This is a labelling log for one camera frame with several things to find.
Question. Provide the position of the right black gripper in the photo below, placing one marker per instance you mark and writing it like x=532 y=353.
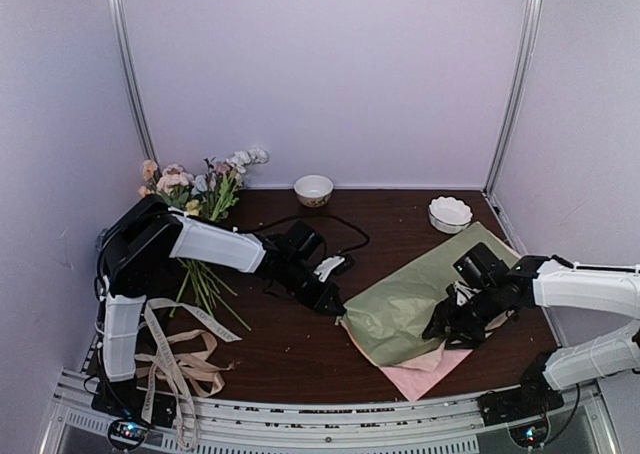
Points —
x=444 y=317

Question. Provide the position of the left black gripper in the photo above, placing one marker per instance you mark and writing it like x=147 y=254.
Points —
x=321 y=300

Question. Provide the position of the green wrapping paper sheet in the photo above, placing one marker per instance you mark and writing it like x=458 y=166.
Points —
x=386 y=320

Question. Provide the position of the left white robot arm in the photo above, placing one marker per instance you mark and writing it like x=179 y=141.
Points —
x=152 y=233

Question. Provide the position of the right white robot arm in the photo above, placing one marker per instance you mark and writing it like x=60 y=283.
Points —
x=555 y=283

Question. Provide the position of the bunch of fake flowers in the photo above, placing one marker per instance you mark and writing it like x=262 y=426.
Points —
x=209 y=195

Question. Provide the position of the pink wrapping paper sheet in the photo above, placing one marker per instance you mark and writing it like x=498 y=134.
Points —
x=415 y=377

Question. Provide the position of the white patterned ceramic bowl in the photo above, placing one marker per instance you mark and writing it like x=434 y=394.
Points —
x=313 y=191

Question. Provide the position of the white scalloped dish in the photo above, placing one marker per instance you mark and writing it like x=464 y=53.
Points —
x=449 y=215

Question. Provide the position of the beige printed ribbon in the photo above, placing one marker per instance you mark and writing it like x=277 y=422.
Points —
x=189 y=374

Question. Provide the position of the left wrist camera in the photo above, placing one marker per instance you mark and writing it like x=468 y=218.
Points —
x=333 y=266

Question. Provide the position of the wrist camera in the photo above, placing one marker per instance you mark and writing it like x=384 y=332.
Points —
x=333 y=266
x=460 y=293

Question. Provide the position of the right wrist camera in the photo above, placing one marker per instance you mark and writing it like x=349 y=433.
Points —
x=460 y=293

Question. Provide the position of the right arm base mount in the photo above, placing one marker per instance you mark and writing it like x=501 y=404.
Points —
x=523 y=412

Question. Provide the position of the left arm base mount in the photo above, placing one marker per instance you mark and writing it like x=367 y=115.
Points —
x=129 y=430

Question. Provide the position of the right aluminium frame post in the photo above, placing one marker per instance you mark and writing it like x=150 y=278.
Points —
x=525 y=51

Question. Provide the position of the aluminium frame post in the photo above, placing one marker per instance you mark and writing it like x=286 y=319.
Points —
x=118 y=17
x=525 y=51

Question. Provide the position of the left aluminium frame post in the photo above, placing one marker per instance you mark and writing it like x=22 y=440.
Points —
x=118 y=17

